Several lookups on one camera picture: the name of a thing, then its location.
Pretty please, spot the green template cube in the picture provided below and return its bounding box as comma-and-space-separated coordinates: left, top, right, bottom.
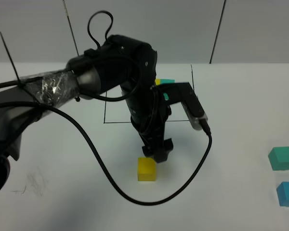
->
160, 79, 175, 101

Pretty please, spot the yellow template cube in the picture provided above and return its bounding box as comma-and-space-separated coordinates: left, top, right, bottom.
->
155, 79, 161, 86

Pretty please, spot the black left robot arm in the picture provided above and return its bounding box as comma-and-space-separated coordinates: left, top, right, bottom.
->
0, 35, 173, 190

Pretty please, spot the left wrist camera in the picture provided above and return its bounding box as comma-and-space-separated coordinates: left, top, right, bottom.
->
155, 82, 211, 136

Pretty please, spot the blue cube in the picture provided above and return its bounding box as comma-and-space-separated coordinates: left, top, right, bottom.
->
276, 181, 289, 207

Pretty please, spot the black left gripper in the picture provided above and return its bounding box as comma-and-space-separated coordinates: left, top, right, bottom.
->
130, 106, 173, 163

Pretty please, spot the white template sheet black outline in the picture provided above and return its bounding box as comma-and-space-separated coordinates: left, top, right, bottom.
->
105, 64, 192, 123

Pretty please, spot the black camera cable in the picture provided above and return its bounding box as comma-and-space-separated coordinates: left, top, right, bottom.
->
0, 11, 212, 206

